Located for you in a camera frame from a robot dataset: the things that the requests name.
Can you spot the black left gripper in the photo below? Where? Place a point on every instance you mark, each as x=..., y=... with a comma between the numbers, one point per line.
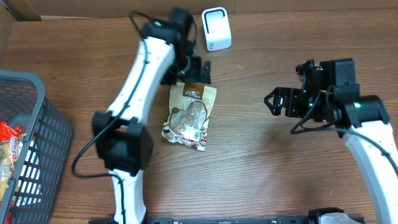
x=196, y=73

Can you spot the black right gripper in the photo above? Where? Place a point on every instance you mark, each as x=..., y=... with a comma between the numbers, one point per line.
x=292, y=95

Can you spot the brown Pantree snack pouch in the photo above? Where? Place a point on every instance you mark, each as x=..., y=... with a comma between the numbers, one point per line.
x=190, y=106

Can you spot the orange biscuit packet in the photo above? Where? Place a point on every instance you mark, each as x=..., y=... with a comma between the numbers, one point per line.
x=11, y=146

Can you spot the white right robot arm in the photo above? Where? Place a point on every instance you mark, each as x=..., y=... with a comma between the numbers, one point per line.
x=330, y=100

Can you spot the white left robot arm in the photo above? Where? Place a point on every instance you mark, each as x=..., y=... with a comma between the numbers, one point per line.
x=165, y=56

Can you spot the white barcode scanner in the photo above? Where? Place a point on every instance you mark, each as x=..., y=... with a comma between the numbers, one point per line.
x=216, y=29

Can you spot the grey plastic shopping basket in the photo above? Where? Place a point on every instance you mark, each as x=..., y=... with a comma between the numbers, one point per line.
x=43, y=152

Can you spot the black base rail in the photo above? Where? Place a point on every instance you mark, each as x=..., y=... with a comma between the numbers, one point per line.
x=278, y=220

